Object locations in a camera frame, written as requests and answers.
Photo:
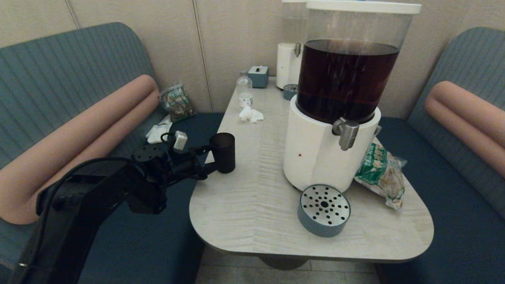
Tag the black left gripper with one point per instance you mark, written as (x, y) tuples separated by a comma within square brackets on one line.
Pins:
[(183, 165)]

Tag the dark tumbler cup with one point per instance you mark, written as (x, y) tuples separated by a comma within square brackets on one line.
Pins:
[(223, 154)]

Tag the silver metal dispenser tap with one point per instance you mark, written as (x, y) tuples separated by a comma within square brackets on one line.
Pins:
[(347, 134)]

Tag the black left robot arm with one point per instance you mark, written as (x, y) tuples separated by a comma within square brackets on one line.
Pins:
[(79, 197)]

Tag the white napkin packet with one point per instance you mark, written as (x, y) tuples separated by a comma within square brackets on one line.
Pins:
[(158, 132)]

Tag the crumpled clear snack bag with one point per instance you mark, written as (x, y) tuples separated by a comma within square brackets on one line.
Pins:
[(177, 102)]

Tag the crumpled white tissue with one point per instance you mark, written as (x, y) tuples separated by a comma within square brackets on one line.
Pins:
[(250, 114)]

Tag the clear plastic bottle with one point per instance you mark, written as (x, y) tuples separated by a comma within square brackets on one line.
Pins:
[(244, 88)]

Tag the blue-grey tissue box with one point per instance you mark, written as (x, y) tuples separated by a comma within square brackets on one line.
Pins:
[(258, 78)]

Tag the small blue-grey drip tray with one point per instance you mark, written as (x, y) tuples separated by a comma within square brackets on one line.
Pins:
[(290, 92)]

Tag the large white dark-tea drink dispenser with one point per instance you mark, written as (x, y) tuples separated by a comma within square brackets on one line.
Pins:
[(315, 157)]

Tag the small white clear drink dispenser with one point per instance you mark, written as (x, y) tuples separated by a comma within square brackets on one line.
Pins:
[(287, 67)]

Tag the pink bolster cushion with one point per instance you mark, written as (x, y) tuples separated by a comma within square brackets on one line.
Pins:
[(465, 114), (79, 138)]

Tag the round blue-grey perforated drip tray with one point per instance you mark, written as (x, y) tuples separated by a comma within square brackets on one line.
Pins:
[(323, 221)]

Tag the clear green-print grain snack bag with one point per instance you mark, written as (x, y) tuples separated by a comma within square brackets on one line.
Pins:
[(380, 177)]

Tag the teal booth bench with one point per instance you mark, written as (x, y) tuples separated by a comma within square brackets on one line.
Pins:
[(59, 59), (453, 236)]

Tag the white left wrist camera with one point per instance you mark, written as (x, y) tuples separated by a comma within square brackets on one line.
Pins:
[(180, 141)]

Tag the round table pedestal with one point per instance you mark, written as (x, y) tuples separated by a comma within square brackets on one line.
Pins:
[(284, 262)]

